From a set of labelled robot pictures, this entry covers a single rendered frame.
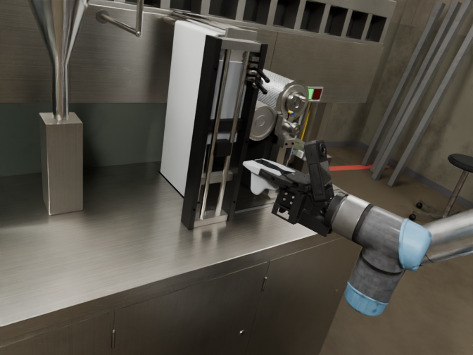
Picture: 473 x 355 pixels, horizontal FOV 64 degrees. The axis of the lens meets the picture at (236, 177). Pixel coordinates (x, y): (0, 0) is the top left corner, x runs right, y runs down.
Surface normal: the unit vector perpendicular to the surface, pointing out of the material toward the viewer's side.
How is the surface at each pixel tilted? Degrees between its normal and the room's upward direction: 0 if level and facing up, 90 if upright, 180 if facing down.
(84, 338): 90
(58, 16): 107
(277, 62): 90
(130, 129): 90
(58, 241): 0
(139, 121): 90
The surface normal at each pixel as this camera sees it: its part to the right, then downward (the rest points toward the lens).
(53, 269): 0.18, -0.89
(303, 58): 0.56, 0.44
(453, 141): -0.88, 0.05
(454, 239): -0.64, 0.18
